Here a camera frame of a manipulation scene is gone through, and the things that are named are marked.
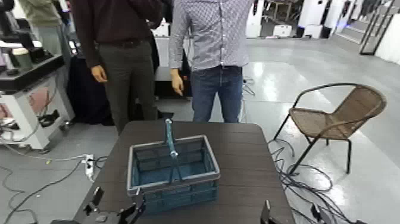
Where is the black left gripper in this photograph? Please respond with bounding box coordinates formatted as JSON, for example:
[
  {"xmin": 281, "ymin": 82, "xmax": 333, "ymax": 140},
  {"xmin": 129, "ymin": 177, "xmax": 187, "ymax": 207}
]
[{"xmin": 51, "ymin": 186, "xmax": 146, "ymax": 224}]

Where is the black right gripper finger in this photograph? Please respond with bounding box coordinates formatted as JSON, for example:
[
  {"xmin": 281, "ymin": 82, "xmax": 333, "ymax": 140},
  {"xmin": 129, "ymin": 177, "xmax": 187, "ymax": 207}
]
[
  {"xmin": 260, "ymin": 200, "xmax": 273, "ymax": 224},
  {"xmin": 310, "ymin": 203, "xmax": 327, "ymax": 224}
]

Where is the blue folding crate with handle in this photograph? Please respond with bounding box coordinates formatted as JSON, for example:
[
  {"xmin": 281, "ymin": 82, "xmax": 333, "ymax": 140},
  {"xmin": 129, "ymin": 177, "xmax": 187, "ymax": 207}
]
[{"xmin": 126, "ymin": 119, "xmax": 221, "ymax": 215}]

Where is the maroon person's right hand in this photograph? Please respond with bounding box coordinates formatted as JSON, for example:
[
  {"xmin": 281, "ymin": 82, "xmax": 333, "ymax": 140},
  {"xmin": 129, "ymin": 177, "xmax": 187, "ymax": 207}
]
[{"xmin": 90, "ymin": 65, "xmax": 108, "ymax": 83}]

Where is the checked-shirt person's right hand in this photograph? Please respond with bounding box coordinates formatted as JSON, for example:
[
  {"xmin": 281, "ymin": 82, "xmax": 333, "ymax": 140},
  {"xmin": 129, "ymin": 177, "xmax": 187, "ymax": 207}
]
[{"xmin": 170, "ymin": 68, "xmax": 185, "ymax": 97}]

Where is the white power strip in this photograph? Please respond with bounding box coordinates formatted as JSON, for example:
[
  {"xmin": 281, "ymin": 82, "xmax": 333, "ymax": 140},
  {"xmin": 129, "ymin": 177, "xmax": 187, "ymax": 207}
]
[{"xmin": 84, "ymin": 154, "xmax": 95, "ymax": 183}]

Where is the brown wicker metal chair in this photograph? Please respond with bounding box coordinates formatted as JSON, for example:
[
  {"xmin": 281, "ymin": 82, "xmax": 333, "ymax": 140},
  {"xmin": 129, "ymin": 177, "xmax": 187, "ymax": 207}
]
[{"xmin": 273, "ymin": 82, "xmax": 388, "ymax": 175}]

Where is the black connector bundle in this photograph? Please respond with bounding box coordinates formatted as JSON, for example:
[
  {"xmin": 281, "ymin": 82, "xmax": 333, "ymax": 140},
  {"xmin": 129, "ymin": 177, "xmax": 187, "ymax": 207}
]
[{"xmin": 39, "ymin": 109, "xmax": 60, "ymax": 127}]

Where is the black draped table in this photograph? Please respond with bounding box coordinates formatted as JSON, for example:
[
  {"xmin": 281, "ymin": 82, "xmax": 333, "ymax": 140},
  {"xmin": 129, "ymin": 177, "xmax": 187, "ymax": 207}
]
[{"xmin": 66, "ymin": 54, "xmax": 115, "ymax": 126}]

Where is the white equipment cart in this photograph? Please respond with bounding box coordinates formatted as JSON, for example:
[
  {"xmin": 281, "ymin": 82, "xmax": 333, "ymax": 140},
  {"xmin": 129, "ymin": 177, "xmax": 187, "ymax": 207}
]
[{"xmin": 0, "ymin": 67, "xmax": 76, "ymax": 151}]

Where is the person in maroon sweater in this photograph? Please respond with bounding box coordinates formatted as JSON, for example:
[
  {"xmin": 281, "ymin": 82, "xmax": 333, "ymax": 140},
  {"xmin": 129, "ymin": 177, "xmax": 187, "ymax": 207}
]
[{"xmin": 70, "ymin": 0, "xmax": 163, "ymax": 135}]

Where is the black tray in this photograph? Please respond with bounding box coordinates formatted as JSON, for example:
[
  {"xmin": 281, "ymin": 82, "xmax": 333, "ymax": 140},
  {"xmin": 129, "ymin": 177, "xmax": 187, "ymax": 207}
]
[{"xmin": 0, "ymin": 54, "xmax": 65, "ymax": 91}]

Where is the grey cup with white lid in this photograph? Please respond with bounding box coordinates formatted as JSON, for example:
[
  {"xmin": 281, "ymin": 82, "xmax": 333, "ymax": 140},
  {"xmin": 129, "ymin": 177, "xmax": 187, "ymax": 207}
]
[{"xmin": 11, "ymin": 47, "xmax": 33, "ymax": 70}]

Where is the person in checked shirt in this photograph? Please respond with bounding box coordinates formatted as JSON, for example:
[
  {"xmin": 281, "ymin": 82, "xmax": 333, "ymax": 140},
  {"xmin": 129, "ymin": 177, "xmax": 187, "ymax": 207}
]
[{"xmin": 168, "ymin": 0, "xmax": 255, "ymax": 123}]

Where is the small white box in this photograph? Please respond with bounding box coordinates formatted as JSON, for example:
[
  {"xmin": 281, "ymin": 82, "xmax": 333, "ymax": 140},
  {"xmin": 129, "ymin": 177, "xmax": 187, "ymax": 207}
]
[{"xmin": 273, "ymin": 24, "xmax": 293, "ymax": 38}]

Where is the white machine cabinet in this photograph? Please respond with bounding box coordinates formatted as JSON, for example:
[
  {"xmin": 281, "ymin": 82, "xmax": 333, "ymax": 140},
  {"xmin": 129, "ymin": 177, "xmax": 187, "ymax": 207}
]
[
  {"xmin": 245, "ymin": 0, "xmax": 266, "ymax": 39},
  {"xmin": 298, "ymin": 0, "xmax": 333, "ymax": 39}
]

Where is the person in olive jacket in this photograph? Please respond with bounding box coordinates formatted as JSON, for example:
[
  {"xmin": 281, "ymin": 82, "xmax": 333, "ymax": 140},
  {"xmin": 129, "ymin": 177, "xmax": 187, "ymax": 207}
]
[{"xmin": 18, "ymin": 0, "xmax": 73, "ymax": 63}]

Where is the black floor cable bundle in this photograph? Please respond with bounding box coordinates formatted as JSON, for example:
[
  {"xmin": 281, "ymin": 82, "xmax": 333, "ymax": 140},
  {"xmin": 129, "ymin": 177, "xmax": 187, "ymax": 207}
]
[{"xmin": 268, "ymin": 138, "xmax": 370, "ymax": 224}]

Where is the white floor cable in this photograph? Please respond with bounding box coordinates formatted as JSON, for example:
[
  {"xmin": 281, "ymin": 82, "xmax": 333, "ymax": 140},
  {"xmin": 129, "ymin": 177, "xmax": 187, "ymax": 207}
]
[{"xmin": 0, "ymin": 144, "xmax": 88, "ymax": 163}]

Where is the grey wire stand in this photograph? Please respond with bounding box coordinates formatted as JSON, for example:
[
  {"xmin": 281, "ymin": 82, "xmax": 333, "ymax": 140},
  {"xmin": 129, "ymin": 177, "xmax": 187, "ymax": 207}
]
[{"xmin": 241, "ymin": 76, "xmax": 256, "ymax": 123}]

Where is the black metal frame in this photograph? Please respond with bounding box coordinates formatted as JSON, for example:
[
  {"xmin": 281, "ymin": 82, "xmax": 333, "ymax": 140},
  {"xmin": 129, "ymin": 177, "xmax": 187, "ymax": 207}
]
[{"xmin": 359, "ymin": 0, "xmax": 398, "ymax": 56}]

